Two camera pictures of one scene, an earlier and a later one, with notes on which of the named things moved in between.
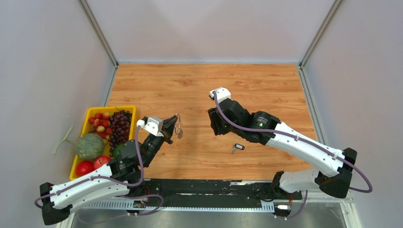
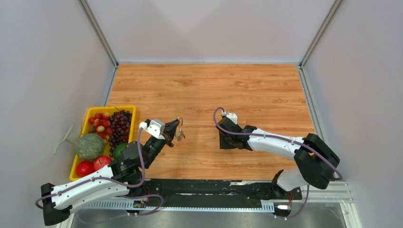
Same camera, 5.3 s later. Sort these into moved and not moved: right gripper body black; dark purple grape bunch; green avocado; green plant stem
Moved: right gripper body black
Not moved: green plant stem; dark purple grape bunch; green avocado
